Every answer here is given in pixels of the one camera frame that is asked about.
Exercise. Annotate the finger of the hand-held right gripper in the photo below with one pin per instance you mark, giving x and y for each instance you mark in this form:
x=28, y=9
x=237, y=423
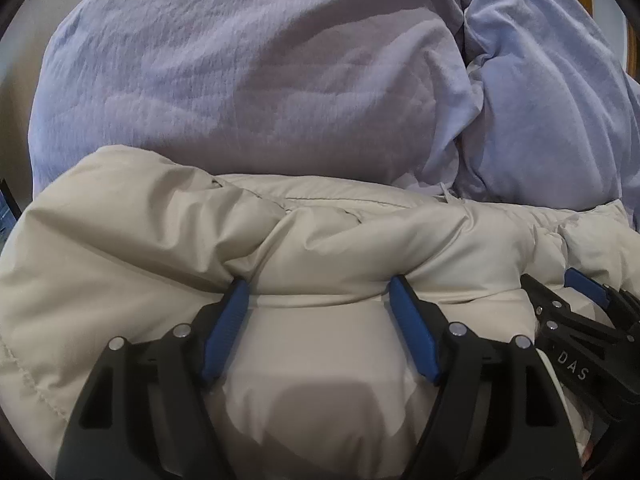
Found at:
x=547, y=300
x=585, y=285

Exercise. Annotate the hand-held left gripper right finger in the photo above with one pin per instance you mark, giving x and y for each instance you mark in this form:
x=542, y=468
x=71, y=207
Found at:
x=415, y=330

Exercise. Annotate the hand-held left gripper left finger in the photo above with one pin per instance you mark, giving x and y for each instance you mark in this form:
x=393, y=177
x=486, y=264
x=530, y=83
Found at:
x=227, y=330

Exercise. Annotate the beige puffer jacket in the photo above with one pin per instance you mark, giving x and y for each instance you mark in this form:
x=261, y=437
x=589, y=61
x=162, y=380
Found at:
x=150, y=240

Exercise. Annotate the lilac pillow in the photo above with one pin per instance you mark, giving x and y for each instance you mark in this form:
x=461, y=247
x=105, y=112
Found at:
x=225, y=70
x=540, y=110

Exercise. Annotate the flat screen television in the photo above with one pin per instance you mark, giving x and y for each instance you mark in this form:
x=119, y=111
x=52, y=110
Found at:
x=7, y=205

